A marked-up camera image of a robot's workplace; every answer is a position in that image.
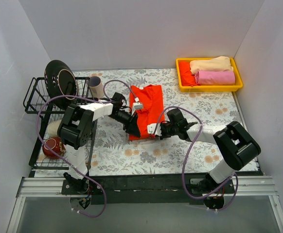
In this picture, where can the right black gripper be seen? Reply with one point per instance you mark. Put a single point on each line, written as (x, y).
(162, 128)

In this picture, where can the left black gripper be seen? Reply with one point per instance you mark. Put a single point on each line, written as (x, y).
(131, 121)

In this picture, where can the orange t shirt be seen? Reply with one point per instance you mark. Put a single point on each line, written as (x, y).
(151, 97)
(187, 78)

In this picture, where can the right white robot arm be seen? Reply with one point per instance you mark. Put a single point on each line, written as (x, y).
(236, 145)

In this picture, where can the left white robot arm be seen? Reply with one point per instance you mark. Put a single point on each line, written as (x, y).
(75, 129)

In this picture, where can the floral table mat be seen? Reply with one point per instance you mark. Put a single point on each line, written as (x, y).
(115, 154)

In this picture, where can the rolled orange t shirt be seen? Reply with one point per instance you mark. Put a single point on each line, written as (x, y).
(187, 78)

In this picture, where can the rolled pink t shirt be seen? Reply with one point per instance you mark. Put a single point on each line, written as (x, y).
(215, 78)

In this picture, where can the purple rimmed mug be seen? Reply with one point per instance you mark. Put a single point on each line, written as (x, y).
(96, 87)

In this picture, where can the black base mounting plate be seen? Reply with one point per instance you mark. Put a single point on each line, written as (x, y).
(144, 196)

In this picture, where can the yellow plastic tray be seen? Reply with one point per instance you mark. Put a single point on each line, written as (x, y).
(210, 88)

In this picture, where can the rolled beige t shirt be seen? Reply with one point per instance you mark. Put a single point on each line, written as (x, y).
(218, 64)

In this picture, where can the red floral bowl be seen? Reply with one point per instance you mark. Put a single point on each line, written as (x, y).
(55, 144)

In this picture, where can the cream ceramic cup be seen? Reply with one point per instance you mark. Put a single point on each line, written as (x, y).
(52, 128)

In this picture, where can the black round plate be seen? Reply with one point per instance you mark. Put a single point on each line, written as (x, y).
(60, 80)

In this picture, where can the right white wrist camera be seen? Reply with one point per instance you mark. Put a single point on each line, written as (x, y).
(153, 128)

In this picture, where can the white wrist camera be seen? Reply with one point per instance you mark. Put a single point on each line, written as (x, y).
(136, 106)
(153, 128)

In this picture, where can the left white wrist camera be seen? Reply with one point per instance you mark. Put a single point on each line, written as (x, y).
(136, 106)

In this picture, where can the aluminium frame rail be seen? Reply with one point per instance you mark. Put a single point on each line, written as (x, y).
(52, 187)

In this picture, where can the black wire dish rack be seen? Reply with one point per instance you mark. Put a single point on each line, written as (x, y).
(35, 98)

